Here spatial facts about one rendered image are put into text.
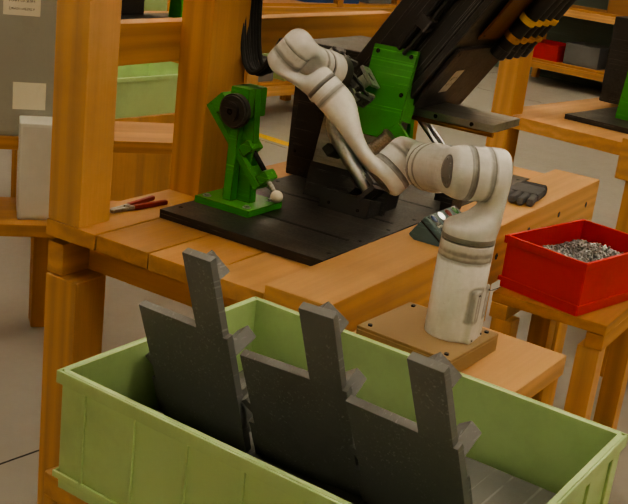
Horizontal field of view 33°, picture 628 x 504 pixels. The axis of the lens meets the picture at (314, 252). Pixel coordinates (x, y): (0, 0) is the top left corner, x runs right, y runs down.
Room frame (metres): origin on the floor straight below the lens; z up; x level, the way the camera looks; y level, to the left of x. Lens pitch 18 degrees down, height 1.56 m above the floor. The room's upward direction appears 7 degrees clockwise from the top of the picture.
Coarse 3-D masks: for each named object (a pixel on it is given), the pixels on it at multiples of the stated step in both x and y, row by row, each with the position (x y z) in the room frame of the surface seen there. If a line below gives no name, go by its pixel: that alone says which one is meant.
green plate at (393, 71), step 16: (384, 48) 2.46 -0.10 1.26; (384, 64) 2.44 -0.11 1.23; (400, 64) 2.43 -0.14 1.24; (416, 64) 2.42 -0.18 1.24; (384, 80) 2.43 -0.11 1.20; (400, 80) 2.41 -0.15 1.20; (384, 96) 2.42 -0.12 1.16; (400, 96) 2.40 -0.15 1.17; (368, 112) 2.42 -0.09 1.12; (384, 112) 2.40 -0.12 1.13; (400, 112) 2.39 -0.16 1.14; (368, 128) 2.41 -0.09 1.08; (384, 128) 2.39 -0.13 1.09
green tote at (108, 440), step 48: (288, 336) 1.52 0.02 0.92; (96, 384) 1.20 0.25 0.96; (144, 384) 1.35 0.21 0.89; (384, 384) 1.42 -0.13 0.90; (480, 384) 1.34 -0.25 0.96; (96, 432) 1.19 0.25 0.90; (144, 432) 1.15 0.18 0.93; (192, 432) 1.11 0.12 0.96; (528, 432) 1.30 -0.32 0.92; (576, 432) 1.27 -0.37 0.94; (96, 480) 1.19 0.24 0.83; (144, 480) 1.14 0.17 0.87; (192, 480) 1.10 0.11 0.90; (240, 480) 1.06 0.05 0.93; (288, 480) 1.02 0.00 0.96; (528, 480) 1.29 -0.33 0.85; (576, 480) 1.10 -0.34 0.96
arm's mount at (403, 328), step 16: (416, 304) 1.83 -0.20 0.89; (368, 320) 1.71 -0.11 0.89; (384, 320) 1.72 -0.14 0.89; (400, 320) 1.73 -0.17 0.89; (416, 320) 1.74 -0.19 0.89; (368, 336) 1.67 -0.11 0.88; (384, 336) 1.65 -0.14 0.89; (400, 336) 1.66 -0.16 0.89; (416, 336) 1.67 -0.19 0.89; (432, 336) 1.68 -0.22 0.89; (480, 336) 1.71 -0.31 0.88; (496, 336) 1.73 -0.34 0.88; (416, 352) 1.62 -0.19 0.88; (432, 352) 1.61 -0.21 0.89; (448, 352) 1.62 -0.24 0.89; (464, 352) 1.63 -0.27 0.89; (480, 352) 1.68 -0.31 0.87; (464, 368) 1.64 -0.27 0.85
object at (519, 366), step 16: (496, 352) 1.73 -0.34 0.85; (512, 352) 1.74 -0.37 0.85; (528, 352) 1.75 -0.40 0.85; (544, 352) 1.76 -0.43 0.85; (480, 368) 1.65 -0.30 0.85; (496, 368) 1.66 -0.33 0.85; (512, 368) 1.67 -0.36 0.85; (528, 368) 1.68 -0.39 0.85; (544, 368) 1.68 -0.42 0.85; (560, 368) 1.74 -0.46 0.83; (496, 384) 1.59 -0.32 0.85; (512, 384) 1.60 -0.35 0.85; (528, 384) 1.62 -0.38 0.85; (544, 384) 1.68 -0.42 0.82
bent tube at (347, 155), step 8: (368, 72) 2.44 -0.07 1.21; (360, 80) 2.42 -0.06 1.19; (368, 80) 2.41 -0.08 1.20; (376, 88) 2.42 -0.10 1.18; (328, 120) 2.43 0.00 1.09; (328, 128) 2.42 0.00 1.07; (328, 136) 2.42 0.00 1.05; (336, 136) 2.40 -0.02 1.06; (336, 144) 2.40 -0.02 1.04; (344, 144) 2.39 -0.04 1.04; (344, 152) 2.38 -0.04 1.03; (352, 152) 2.39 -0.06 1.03; (344, 160) 2.37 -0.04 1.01; (352, 160) 2.37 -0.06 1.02; (352, 168) 2.36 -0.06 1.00; (360, 168) 2.36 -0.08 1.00; (352, 176) 2.36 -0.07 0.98; (360, 176) 2.34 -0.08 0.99; (360, 184) 2.33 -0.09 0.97; (368, 184) 2.33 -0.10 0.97
